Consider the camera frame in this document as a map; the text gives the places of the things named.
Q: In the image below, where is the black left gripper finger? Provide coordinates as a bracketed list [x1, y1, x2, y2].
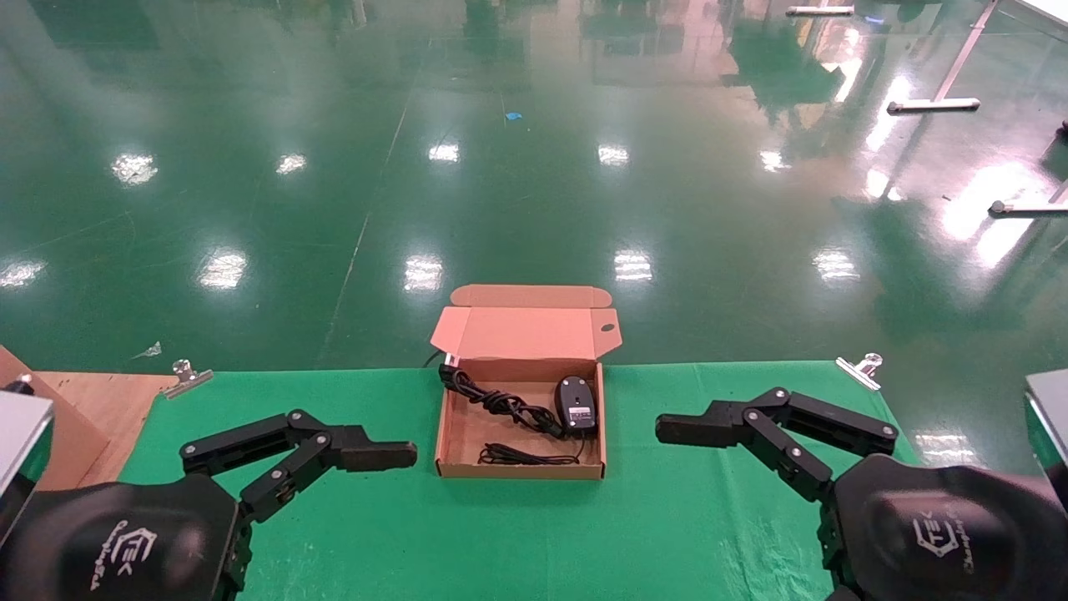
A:
[239, 434, 418, 525]
[179, 409, 418, 477]

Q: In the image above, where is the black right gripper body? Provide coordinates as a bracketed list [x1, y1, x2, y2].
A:
[822, 453, 1068, 601]

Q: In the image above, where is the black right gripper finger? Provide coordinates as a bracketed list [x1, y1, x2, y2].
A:
[656, 386, 900, 457]
[656, 410, 834, 504]

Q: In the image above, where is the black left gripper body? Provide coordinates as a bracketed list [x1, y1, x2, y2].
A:
[0, 480, 251, 601]

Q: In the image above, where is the black wired computer mouse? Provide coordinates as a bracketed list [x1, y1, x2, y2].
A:
[478, 375, 600, 467]

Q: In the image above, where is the black power cord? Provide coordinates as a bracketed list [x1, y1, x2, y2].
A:
[439, 354, 565, 439]

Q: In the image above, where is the open brown cardboard box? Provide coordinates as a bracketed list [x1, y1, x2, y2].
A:
[430, 284, 623, 481]

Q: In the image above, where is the silver binder clip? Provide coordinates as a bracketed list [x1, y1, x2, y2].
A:
[835, 352, 884, 392]
[162, 359, 214, 400]

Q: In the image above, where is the brown cardboard panel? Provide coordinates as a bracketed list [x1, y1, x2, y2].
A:
[0, 345, 111, 492]

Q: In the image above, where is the green table cloth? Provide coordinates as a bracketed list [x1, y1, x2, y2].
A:
[117, 361, 923, 601]

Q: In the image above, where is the white metal table leg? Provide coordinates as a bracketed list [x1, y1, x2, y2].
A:
[886, 0, 1000, 114]
[988, 178, 1068, 218]

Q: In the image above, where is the white table panel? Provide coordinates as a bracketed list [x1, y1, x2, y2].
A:
[1012, 0, 1068, 28]

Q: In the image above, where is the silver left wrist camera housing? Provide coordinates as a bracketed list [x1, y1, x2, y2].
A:
[0, 391, 56, 548]

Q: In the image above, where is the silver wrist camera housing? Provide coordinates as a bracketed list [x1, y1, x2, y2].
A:
[1025, 369, 1068, 510]
[0, 391, 56, 548]

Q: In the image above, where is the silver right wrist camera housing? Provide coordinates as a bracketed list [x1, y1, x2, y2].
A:
[1025, 369, 1068, 510]

